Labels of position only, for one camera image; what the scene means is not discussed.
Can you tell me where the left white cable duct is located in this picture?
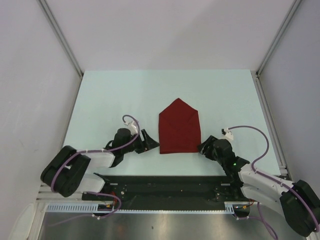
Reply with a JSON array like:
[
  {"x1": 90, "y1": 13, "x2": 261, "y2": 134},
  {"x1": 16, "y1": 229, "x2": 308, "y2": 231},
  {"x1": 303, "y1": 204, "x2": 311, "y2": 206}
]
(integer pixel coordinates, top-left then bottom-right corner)
[{"x1": 44, "y1": 202, "x2": 116, "y2": 213}]

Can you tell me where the front aluminium extrusion rail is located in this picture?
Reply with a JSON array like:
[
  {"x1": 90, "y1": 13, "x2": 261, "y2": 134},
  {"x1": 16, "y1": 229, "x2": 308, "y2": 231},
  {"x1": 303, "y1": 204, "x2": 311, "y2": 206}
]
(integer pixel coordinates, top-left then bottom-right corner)
[{"x1": 36, "y1": 183, "x2": 83, "y2": 202}]

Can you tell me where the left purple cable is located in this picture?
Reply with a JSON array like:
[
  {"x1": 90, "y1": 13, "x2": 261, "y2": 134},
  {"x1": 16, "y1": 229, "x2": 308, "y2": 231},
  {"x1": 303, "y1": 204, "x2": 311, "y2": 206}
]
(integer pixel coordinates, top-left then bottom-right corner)
[{"x1": 47, "y1": 114, "x2": 140, "y2": 227}]

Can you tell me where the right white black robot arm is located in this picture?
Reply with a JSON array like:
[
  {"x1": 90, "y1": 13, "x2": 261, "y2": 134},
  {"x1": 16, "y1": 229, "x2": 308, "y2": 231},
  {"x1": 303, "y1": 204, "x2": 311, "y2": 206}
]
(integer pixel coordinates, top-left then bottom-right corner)
[{"x1": 197, "y1": 136, "x2": 320, "y2": 237}]

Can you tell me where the dark red cloth napkin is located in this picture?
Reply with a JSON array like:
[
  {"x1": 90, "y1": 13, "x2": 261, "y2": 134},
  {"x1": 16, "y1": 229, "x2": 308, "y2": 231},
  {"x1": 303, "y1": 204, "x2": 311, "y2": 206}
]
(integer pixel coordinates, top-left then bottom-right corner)
[{"x1": 158, "y1": 98, "x2": 201, "y2": 155}]

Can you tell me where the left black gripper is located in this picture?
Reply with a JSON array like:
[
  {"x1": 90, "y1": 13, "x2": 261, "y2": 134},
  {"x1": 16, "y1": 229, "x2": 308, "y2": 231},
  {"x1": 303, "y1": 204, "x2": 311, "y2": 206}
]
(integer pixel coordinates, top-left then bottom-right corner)
[{"x1": 121, "y1": 129, "x2": 160, "y2": 154}]

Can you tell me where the right aluminium table rail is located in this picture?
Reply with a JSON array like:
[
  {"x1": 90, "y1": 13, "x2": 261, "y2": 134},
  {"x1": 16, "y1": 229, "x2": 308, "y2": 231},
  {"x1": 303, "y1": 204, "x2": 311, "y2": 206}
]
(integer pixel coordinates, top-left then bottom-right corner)
[{"x1": 251, "y1": 71, "x2": 291, "y2": 179}]

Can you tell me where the white cable duct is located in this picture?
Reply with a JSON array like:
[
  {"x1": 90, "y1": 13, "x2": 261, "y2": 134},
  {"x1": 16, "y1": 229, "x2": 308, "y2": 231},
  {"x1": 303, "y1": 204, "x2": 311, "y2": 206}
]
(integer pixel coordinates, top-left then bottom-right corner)
[
  {"x1": 44, "y1": 202, "x2": 116, "y2": 213},
  {"x1": 224, "y1": 201, "x2": 254, "y2": 214}
]

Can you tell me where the left aluminium frame post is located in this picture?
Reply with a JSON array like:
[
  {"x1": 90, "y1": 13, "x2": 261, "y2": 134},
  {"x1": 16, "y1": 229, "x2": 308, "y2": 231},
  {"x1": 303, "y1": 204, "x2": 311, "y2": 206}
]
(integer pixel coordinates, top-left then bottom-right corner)
[{"x1": 36, "y1": 0, "x2": 84, "y2": 79}]

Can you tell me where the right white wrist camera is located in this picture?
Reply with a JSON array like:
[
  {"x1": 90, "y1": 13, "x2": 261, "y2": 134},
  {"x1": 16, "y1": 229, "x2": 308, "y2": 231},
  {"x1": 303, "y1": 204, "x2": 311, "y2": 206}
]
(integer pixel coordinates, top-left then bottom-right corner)
[{"x1": 221, "y1": 128, "x2": 234, "y2": 142}]

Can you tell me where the right aluminium frame post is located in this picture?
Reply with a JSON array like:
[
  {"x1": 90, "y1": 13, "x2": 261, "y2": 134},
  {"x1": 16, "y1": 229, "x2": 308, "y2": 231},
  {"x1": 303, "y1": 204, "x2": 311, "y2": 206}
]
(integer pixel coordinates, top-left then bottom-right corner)
[{"x1": 255, "y1": 0, "x2": 304, "y2": 78}]

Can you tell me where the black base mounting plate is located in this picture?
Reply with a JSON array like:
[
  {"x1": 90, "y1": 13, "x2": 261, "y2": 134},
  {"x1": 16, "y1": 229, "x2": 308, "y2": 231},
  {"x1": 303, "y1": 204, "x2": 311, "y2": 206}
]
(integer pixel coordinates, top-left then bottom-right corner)
[{"x1": 82, "y1": 176, "x2": 252, "y2": 211}]

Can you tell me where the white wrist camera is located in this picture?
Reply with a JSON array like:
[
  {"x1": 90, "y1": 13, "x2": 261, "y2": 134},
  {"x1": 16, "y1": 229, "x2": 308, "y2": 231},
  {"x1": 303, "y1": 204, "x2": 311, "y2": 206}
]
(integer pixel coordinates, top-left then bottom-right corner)
[
  {"x1": 123, "y1": 121, "x2": 139, "y2": 135},
  {"x1": 221, "y1": 128, "x2": 234, "y2": 142}
]

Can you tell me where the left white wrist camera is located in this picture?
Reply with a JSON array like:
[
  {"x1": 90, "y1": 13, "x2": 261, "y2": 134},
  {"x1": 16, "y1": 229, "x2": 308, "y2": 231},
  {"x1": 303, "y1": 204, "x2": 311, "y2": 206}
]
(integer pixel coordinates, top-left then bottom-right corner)
[{"x1": 123, "y1": 121, "x2": 139, "y2": 135}]

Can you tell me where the right white cable duct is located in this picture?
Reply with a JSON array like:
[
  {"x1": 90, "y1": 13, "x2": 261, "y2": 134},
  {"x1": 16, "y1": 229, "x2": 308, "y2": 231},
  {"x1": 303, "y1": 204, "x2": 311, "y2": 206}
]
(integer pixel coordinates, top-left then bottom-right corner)
[{"x1": 224, "y1": 201, "x2": 254, "y2": 214}]

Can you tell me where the aluminium frame post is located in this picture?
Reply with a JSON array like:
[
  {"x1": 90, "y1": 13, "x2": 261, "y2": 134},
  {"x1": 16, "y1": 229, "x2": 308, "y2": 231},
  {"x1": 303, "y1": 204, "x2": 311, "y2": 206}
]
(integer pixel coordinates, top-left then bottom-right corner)
[
  {"x1": 255, "y1": 0, "x2": 304, "y2": 78},
  {"x1": 36, "y1": 0, "x2": 84, "y2": 79}
]

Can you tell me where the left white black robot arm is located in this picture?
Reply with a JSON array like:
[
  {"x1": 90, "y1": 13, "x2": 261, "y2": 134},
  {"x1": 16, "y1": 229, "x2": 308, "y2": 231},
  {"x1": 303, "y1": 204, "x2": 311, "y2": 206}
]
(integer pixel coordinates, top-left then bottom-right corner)
[{"x1": 40, "y1": 128, "x2": 160, "y2": 198}]

